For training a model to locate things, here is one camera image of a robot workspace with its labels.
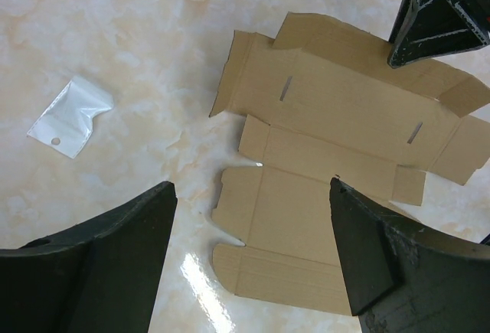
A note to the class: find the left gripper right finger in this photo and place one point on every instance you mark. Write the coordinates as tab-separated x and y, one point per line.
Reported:
403	276

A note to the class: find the small clear plastic bag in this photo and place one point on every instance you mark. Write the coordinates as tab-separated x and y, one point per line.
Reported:
67	124

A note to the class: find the brown cardboard box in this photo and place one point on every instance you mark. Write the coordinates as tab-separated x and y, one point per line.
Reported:
320	101

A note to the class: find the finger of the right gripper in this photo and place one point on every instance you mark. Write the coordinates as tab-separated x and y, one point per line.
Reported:
434	28

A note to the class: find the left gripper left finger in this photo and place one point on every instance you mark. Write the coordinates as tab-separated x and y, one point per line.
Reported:
101	275

